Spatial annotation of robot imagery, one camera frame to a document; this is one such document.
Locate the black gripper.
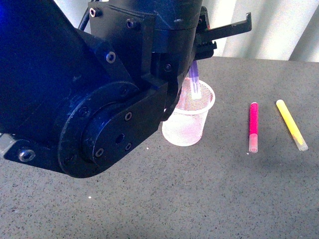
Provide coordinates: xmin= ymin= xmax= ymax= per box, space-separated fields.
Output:
xmin=191 ymin=6 xmax=252 ymax=61

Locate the purple pen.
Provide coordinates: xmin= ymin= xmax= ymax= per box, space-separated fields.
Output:
xmin=188 ymin=60 xmax=201 ymax=100

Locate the pink pen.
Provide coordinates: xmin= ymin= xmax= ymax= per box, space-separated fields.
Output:
xmin=249 ymin=102 xmax=259 ymax=153

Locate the pink mesh cup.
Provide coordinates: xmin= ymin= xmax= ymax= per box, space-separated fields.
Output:
xmin=162 ymin=78 xmax=216 ymax=146

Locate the yellow pen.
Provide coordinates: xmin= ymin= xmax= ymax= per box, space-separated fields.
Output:
xmin=276 ymin=100 xmax=308 ymax=151

